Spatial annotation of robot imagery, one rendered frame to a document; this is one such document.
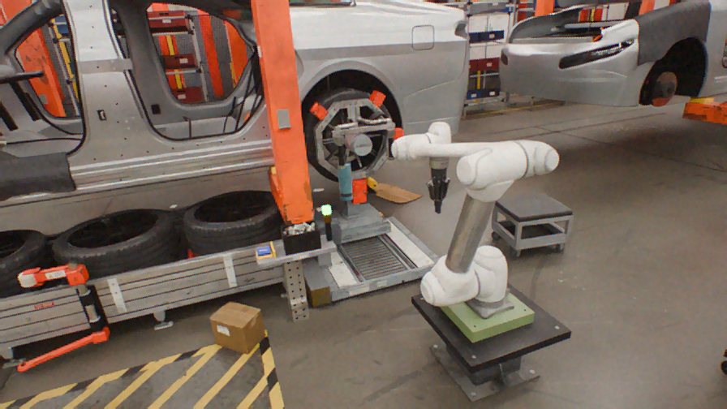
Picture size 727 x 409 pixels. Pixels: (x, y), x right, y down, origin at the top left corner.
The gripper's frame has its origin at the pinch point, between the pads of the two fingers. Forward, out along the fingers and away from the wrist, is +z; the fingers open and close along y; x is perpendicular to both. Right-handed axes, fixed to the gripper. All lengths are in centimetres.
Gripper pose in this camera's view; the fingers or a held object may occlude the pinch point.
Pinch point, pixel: (437, 206)
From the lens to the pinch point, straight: 201.2
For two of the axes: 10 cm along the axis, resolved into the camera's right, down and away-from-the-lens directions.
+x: -4.2, -3.2, 8.5
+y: 9.1, -2.1, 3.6
